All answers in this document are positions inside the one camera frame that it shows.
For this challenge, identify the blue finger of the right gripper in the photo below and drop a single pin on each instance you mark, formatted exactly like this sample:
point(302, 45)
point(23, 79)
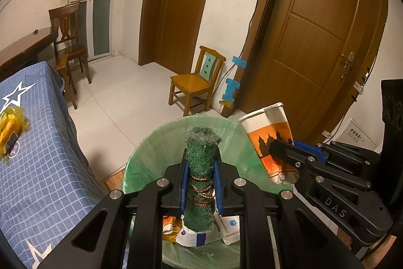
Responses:
point(313, 150)

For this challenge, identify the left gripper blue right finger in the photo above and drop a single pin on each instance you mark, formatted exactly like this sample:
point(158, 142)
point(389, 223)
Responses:
point(218, 188)

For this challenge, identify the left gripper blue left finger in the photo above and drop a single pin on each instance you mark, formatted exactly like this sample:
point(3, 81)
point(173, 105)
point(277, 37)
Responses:
point(184, 187)

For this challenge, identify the green scouring pad roll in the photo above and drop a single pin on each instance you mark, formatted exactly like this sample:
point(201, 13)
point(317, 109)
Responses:
point(202, 149)

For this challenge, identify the white blue tissue pack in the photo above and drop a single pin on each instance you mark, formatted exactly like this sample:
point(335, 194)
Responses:
point(188, 238)

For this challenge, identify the white medicine box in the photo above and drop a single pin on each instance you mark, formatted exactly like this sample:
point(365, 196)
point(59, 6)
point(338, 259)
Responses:
point(229, 228)

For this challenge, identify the orange white paper cup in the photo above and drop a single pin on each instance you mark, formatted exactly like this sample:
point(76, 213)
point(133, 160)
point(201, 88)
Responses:
point(171, 224)

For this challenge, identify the green lined trash bin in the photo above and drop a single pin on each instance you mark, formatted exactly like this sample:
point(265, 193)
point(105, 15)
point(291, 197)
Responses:
point(162, 154)

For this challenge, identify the small yellow wooden chair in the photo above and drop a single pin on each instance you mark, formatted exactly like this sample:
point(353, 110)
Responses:
point(196, 88)

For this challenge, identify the brown entrance door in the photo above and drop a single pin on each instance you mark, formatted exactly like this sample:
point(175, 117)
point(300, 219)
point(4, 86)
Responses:
point(308, 56)

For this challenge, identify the blue star tablecloth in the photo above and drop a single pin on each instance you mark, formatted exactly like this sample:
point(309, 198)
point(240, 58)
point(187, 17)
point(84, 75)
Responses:
point(47, 186)

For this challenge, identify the yellow plastic snack bag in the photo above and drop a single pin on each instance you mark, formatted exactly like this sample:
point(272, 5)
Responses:
point(13, 124)

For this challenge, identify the dark wooden chair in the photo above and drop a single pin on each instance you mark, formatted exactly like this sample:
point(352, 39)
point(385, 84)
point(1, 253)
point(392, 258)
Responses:
point(69, 47)

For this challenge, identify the dark wooden dining table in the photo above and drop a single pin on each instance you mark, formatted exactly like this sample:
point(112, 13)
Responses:
point(24, 51)

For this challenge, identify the brown wooden door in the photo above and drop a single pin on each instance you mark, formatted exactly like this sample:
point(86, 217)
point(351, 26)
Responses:
point(168, 33)

